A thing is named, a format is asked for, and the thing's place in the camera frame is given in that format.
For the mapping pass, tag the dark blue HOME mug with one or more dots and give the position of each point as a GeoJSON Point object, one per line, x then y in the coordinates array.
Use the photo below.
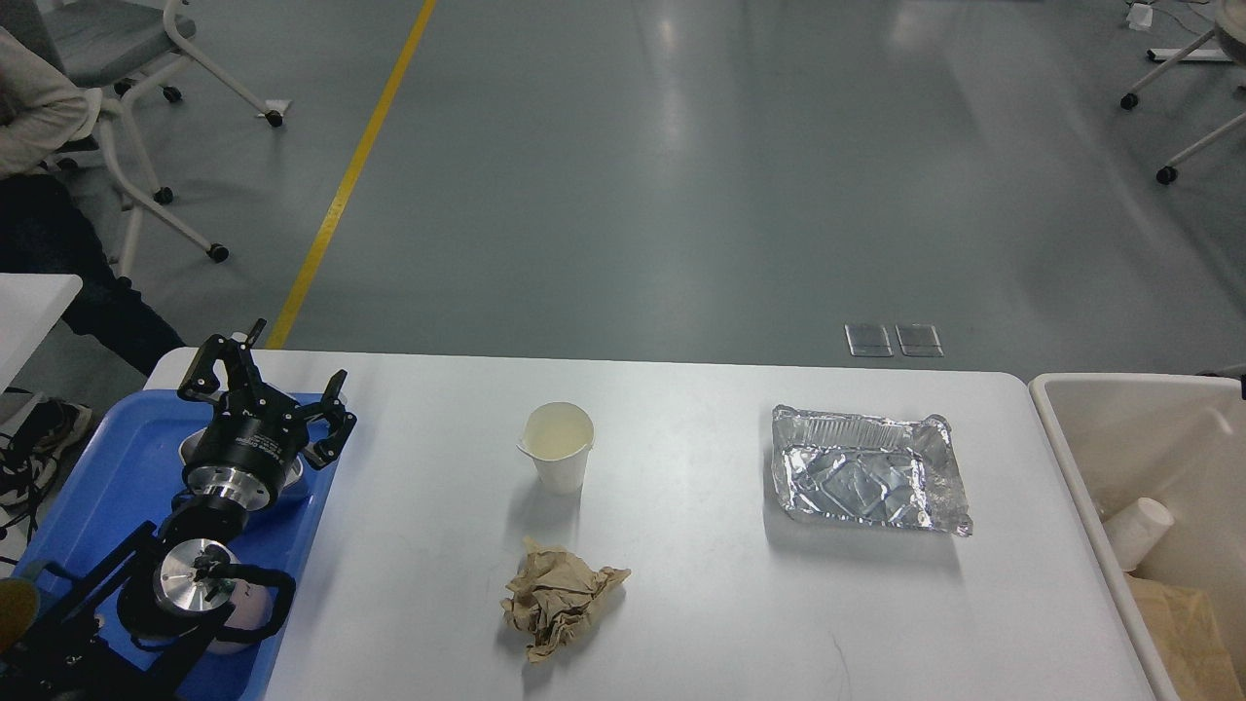
{"type": "Point", "coordinates": [20, 606]}

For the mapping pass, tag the left floor socket plate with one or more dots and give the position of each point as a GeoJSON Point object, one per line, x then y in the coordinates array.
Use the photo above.
{"type": "Point", "coordinates": [868, 340]}

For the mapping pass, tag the brown paper in bin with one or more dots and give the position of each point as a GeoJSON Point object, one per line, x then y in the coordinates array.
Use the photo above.
{"type": "Point", "coordinates": [1184, 630]}

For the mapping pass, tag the stainless steel rectangular container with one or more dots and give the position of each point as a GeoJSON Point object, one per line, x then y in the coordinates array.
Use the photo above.
{"type": "Point", "coordinates": [297, 486]}

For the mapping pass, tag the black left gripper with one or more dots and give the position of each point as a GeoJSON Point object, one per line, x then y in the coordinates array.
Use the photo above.
{"type": "Point", "coordinates": [255, 434]}

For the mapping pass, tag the pink ceramic mug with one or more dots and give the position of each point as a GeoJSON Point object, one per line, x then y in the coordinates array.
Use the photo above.
{"type": "Point", "coordinates": [252, 603]}

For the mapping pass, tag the blue plastic tray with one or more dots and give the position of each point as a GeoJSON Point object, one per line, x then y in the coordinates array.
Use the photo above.
{"type": "Point", "coordinates": [129, 474]}

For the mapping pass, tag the crumpled brown paper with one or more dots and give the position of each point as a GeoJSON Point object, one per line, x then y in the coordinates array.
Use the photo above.
{"type": "Point", "coordinates": [555, 598]}

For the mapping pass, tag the seated person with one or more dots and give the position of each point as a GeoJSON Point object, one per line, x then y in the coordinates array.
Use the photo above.
{"type": "Point", "coordinates": [42, 230]}

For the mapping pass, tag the white plastic bin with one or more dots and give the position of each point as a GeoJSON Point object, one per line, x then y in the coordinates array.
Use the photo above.
{"type": "Point", "coordinates": [1118, 437]}

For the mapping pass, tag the aluminium foil tray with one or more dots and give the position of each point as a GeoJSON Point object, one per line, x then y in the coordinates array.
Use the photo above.
{"type": "Point", "coordinates": [868, 472]}

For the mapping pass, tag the grey office chair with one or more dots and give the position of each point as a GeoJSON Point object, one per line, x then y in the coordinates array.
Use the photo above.
{"type": "Point", "coordinates": [117, 51]}

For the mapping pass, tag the small white side table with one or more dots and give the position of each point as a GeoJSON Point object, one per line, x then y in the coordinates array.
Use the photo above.
{"type": "Point", "coordinates": [31, 304]}

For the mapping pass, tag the floor socket plate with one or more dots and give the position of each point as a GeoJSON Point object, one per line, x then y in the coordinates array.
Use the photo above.
{"type": "Point", "coordinates": [919, 340]}
{"type": "Point", "coordinates": [868, 340]}

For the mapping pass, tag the right floor socket plate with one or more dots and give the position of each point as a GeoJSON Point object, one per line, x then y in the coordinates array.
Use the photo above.
{"type": "Point", "coordinates": [919, 340]}

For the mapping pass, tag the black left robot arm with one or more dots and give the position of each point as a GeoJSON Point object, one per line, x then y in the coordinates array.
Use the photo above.
{"type": "Point", "coordinates": [170, 563]}

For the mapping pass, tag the white paper cup in bin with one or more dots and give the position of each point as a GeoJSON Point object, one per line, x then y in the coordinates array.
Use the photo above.
{"type": "Point", "coordinates": [1136, 529]}

